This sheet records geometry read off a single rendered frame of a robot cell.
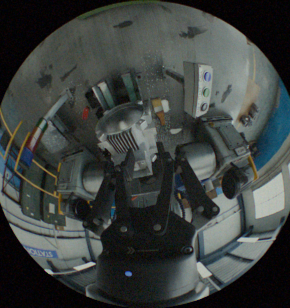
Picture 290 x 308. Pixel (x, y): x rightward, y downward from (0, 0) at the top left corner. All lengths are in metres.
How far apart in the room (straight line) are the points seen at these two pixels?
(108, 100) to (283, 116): 5.54
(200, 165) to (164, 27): 0.72
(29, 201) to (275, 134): 8.63
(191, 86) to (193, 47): 0.34
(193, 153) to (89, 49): 0.73
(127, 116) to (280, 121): 5.49
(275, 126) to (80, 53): 5.74
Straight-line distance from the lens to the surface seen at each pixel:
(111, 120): 0.41
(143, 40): 0.50
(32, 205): 3.33
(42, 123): 0.43
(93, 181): 0.63
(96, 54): 0.52
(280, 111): 5.48
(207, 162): 0.57
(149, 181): 0.71
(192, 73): 0.27
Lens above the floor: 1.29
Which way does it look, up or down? 33 degrees down
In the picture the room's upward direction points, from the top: 171 degrees clockwise
